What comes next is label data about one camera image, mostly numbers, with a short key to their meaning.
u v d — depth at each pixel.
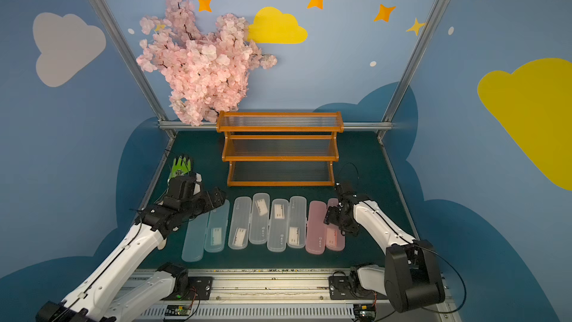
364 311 0.73
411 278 0.41
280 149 1.56
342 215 0.79
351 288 0.67
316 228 0.89
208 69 0.66
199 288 0.74
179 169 1.04
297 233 0.86
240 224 0.88
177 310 0.72
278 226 0.89
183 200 0.60
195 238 0.84
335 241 0.84
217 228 0.86
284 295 0.74
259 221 0.90
